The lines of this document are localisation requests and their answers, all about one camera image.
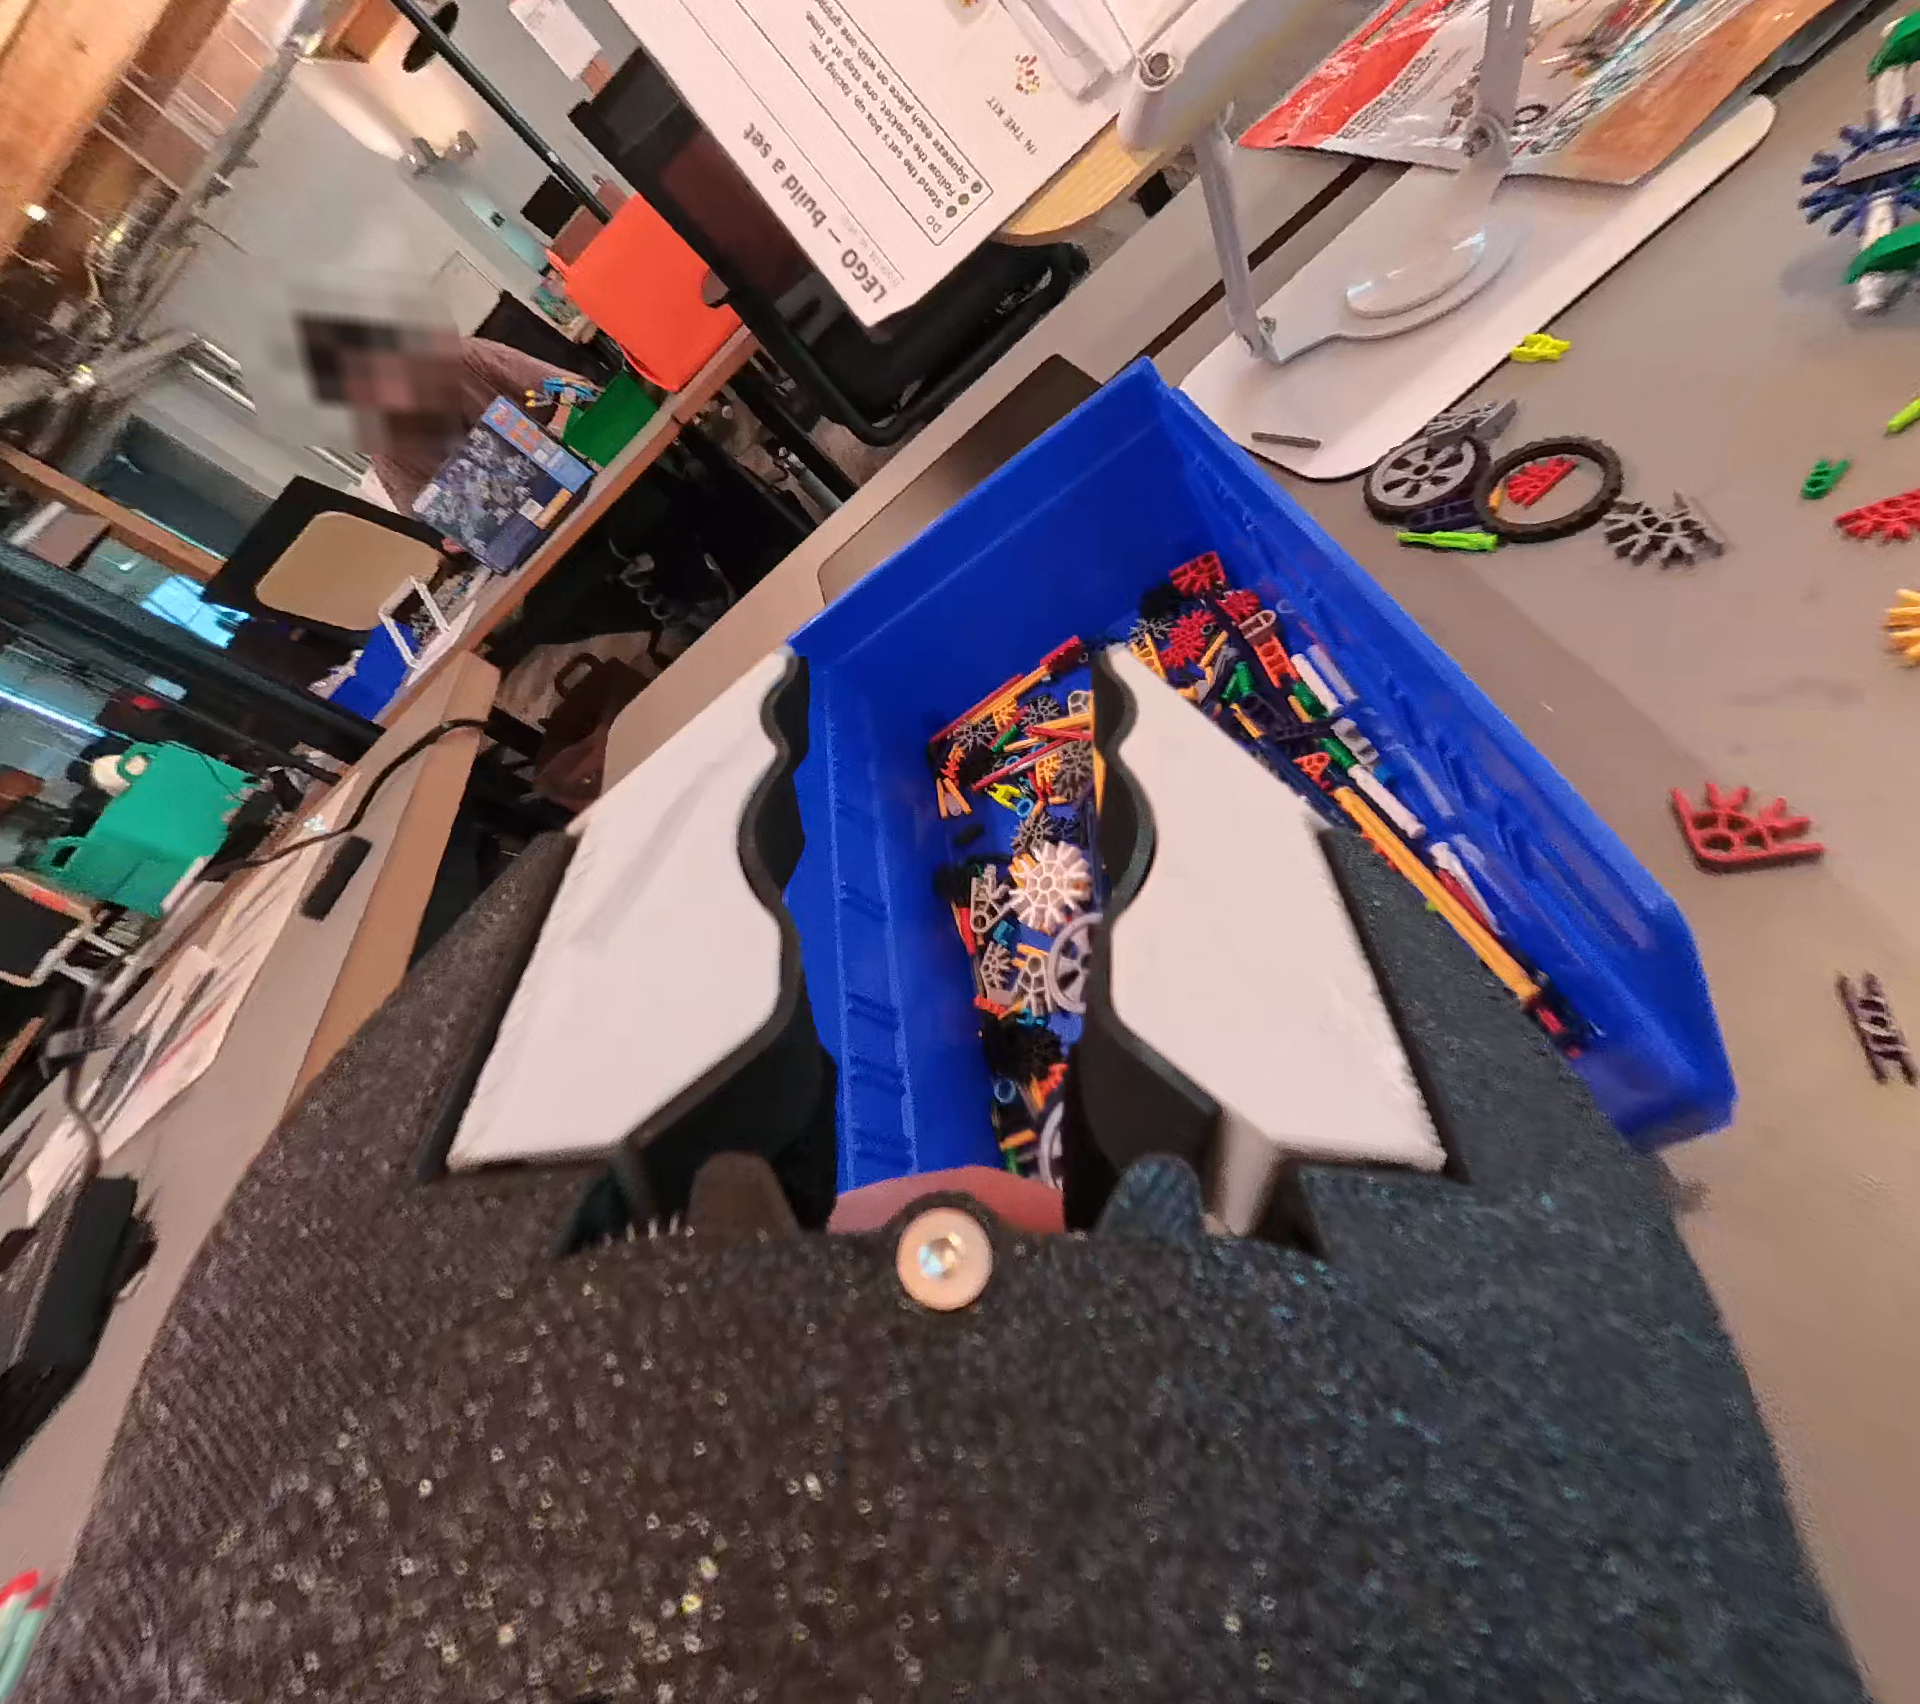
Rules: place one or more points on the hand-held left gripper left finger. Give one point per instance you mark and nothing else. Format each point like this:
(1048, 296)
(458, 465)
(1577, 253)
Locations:
(644, 925)

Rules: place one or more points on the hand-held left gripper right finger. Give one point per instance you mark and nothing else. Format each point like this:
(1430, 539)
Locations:
(1260, 969)

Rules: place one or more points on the pile of construction toy pieces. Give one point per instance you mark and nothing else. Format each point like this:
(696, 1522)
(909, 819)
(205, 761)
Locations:
(1046, 887)

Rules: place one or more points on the blue tagged plastic bin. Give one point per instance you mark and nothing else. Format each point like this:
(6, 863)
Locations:
(884, 925)

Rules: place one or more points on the colourful construction toy dinosaur model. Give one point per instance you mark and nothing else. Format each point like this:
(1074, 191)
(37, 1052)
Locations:
(1869, 176)

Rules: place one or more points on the black power adapter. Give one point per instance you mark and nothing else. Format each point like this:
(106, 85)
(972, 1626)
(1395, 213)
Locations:
(339, 878)

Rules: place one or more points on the black chair with tan pad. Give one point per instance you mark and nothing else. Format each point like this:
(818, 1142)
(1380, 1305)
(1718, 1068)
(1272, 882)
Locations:
(352, 565)

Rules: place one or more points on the blue printed toy box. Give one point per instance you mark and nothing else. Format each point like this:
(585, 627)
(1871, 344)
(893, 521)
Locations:
(502, 482)

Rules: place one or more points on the small lime piece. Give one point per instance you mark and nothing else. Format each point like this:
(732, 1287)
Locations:
(1448, 541)

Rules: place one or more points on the red fan connector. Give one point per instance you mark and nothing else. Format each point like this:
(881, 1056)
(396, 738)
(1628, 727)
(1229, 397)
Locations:
(1740, 830)

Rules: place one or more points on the green plastic bin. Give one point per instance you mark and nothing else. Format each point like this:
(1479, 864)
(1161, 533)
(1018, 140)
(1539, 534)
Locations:
(612, 423)

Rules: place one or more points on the teal plastic device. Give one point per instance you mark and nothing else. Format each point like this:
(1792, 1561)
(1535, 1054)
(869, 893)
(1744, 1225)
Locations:
(151, 826)

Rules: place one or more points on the grey spoked toy wheel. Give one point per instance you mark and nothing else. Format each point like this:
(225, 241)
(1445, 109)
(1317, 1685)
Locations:
(1410, 481)

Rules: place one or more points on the small black toy tire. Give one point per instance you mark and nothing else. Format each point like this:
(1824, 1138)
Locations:
(1485, 493)

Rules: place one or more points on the white adjustable book stand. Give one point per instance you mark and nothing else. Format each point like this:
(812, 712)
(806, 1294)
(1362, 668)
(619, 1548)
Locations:
(1351, 414)

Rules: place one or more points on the red connector piece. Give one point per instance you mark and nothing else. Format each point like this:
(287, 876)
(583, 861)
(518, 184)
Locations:
(1539, 481)

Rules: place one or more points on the grey connector piece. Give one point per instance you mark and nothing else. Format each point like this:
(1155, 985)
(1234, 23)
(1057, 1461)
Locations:
(1479, 426)
(1662, 531)

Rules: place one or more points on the orange plastic bin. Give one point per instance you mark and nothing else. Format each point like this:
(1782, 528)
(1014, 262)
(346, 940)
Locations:
(644, 294)

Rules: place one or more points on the yellow-green clip piece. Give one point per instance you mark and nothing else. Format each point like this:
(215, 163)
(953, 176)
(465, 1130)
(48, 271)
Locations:
(1540, 350)

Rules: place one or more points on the black office chair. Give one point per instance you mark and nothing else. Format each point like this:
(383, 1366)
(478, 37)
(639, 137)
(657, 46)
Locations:
(960, 309)

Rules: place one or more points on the yellow half-circle connector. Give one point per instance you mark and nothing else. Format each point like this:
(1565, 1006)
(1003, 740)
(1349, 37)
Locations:
(1904, 624)

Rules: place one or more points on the small green clip piece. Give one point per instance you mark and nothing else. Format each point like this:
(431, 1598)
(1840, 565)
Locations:
(1822, 477)

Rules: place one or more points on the small red snowflake connector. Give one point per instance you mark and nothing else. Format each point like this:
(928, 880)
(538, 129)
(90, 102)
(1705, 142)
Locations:
(1883, 516)

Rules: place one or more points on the light wooden table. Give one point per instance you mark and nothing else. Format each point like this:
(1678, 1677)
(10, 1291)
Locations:
(1080, 193)

